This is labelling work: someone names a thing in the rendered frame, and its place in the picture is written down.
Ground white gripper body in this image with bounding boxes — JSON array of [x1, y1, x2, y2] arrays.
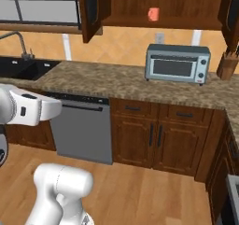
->
[[39, 95, 63, 123]]

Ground brown sink cupboard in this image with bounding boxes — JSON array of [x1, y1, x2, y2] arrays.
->
[[4, 119, 57, 152]]

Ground grey dishwasher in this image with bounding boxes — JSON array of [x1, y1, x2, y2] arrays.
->
[[46, 91, 114, 166]]

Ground black sink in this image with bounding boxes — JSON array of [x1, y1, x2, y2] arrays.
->
[[0, 56, 63, 82]]

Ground grey tap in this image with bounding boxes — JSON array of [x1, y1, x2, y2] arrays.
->
[[0, 30, 35, 62]]

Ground brown base cupboard door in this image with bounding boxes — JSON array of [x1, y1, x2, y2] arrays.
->
[[152, 120, 209, 177], [110, 114, 157, 169]]

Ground brown drawer front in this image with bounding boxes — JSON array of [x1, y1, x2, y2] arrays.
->
[[110, 97, 161, 120], [159, 103, 215, 128]]

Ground grey toaster oven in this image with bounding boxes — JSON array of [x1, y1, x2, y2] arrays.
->
[[144, 43, 212, 87]]

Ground orange glass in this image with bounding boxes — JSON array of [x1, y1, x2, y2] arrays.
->
[[148, 7, 161, 22]]

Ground brown knife block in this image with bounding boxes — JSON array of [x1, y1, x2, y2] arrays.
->
[[216, 46, 239, 81]]

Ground brown side cupboard run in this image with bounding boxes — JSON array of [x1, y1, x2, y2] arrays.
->
[[204, 119, 239, 225]]

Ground black dishwasher handle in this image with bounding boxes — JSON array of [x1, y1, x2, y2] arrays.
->
[[62, 103, 104, 113]]

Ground black drawer handle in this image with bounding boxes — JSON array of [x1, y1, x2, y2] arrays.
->
[[124, 105, 142, 112], [176, 111, 194, 119]]

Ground window with grey frame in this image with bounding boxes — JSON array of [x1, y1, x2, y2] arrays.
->
[[0, 0, 82, 26]]

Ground brown wall cupboard door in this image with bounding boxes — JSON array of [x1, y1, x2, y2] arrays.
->
[[77, 0, 112, 45], [217, 0, 239, 54]]

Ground black cupboard door handle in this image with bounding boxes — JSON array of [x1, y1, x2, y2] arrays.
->
[[157, 124, 163, 148], [148, 122, 155, 148]]

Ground grey wall socket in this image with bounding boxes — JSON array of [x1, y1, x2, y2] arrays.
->
[[155, 32, 165, 44]]

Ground brown wall cupboard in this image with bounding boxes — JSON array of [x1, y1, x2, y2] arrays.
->
[[101, 0, 226, 31]]

